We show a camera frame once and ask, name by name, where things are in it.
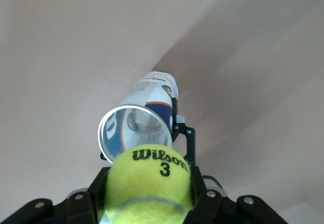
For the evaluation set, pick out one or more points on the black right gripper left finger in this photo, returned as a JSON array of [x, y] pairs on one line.
[[78, 208]]

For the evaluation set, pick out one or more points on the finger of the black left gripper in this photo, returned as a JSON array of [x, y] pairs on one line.
[[103, 156], [190, 145]]

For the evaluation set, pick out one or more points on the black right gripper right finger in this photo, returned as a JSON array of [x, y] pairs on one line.
[[217, 211]]

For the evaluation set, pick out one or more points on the yellow tennis ball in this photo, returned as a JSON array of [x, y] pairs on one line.
[[149, 183]]

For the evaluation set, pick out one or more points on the clear tennis ball can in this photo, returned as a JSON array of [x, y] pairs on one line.
[[152, 97]]

